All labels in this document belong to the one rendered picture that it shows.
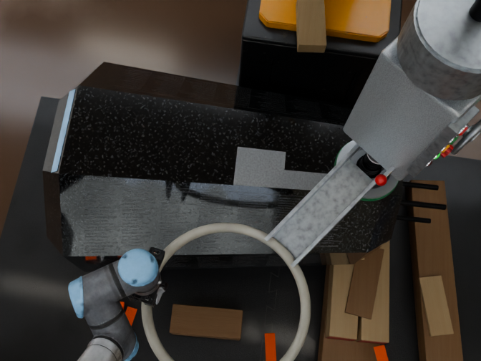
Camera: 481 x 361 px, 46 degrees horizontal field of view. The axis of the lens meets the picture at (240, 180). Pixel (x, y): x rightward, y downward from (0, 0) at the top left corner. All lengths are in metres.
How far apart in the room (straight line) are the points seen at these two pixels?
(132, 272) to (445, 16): 0.88
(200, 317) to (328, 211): 0.93
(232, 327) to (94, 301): 1.13
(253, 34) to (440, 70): 1.17
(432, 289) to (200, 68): 1.55
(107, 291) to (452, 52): 0.91
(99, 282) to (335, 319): 1.25
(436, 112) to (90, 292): 0.88
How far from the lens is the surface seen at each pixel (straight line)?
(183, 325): 2.44
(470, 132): 1.58
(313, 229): 1.73
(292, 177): 1.87
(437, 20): 1.16
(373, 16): 2.26
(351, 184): 1.74
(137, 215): 1.95
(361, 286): 2.42
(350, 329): 2.41
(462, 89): 1.18
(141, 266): 1.38
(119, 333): 1.44
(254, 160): 1.88
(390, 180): 1.91
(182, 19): 3.12
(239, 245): 1.97
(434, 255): 2.68
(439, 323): 2.62
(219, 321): 2.44
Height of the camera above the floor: 2.56
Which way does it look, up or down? 71 degrees down
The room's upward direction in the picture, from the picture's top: 6 degrees clockwise
